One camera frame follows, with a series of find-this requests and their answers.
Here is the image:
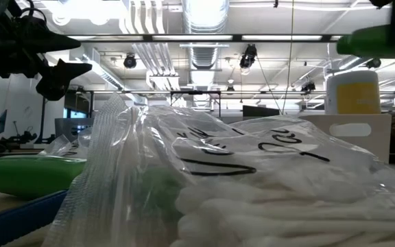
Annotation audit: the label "white plastic bin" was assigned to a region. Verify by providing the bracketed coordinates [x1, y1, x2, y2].
[298, 113, 393, 165]

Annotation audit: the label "white yellow wipes canister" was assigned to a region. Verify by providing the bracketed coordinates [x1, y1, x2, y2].
[324, 69, 382, 116]

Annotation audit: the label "black floor stand post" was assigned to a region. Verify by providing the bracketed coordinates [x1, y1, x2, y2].
[34, 95, 56, 145]

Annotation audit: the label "small green bottle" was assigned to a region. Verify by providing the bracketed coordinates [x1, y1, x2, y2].
[336, 24, 395, 60]
[0, 154, 88, 202]

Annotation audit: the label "blue tilted screen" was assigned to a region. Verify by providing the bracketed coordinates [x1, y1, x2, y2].
[0, 108, 9, 135]

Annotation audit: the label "black folding table frame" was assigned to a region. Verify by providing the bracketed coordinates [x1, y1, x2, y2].
[169, 90, 223, 118]

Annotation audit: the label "cotton swab plastic bag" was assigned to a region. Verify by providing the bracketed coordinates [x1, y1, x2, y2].
[38, 128, 94, 161]
[43, 92, 395, 247]

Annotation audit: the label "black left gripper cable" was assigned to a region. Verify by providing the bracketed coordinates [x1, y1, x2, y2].
[19, 0, 49, 27]

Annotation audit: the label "dark blue disposable razor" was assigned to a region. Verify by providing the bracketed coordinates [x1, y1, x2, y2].
[0, 189, 69, 247]

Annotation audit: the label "black overhead light bar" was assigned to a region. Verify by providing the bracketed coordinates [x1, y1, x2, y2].
[65, 33, 344, 43]

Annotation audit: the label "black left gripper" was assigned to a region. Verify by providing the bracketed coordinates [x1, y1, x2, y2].
[0, 16, 93, 102]

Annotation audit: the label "thin hanging cord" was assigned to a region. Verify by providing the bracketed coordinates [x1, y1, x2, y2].
[281, 0, 295, 116]

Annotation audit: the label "round silver ventilation duct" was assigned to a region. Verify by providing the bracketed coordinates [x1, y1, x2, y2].
[182, 0, 231, 70]

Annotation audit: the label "white rectangular air duct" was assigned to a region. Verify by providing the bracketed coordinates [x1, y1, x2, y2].
[80, 47, 126, 91]

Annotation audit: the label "black computer monitor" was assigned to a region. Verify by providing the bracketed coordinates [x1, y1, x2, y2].
[241, 105, 281, 118]

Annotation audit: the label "white ceiling pipes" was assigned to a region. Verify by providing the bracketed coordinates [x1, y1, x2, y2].
[128, 0, 178, 93]

